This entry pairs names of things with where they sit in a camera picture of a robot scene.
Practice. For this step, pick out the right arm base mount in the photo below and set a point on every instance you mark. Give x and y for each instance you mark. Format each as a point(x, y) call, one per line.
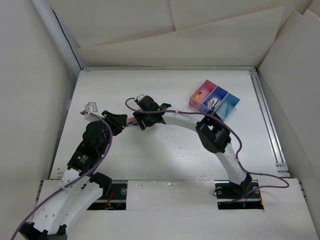
point(231, 196)

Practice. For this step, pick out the pink highlighter pen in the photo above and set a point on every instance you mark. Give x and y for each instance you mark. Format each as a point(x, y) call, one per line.
point(131, 122)

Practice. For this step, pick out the purple highlighter pen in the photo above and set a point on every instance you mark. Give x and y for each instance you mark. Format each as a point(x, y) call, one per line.
point(229, 106)

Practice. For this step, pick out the blue green pen pack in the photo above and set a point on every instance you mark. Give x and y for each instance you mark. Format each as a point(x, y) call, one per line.
point(131, 124)

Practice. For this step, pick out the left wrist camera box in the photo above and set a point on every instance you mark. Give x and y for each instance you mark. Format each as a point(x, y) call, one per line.
point(91, 107)

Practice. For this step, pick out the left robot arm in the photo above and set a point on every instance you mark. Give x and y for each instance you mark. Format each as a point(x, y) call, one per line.
point(81, 185)

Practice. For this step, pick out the yellow highlighter pen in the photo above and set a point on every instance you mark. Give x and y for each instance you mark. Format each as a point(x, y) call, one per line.
point(220, 108)

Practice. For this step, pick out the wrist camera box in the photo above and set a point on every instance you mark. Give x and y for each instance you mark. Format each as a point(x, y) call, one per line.
point(139, 97)
point(91, 107)

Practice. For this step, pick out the pink blue three-compartment organizer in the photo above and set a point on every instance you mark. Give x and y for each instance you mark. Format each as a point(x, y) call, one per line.
point(211, 97)

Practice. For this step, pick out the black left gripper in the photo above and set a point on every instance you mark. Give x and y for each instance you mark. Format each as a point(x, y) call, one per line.
point(118, 121)

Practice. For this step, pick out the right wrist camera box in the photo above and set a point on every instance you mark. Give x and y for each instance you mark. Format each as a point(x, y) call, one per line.
point(139, 97)

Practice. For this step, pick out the aluminium rail right edge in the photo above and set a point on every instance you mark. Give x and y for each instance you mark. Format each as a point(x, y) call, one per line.
point(275, 145)

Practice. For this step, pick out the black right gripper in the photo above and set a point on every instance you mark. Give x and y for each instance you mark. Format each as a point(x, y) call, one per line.
point(140, 116)

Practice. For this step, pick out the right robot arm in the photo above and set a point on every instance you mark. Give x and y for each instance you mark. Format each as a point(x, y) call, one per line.
point(213, 133)

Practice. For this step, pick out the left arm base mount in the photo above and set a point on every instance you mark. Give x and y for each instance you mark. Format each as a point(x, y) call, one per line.
point(114, 198)

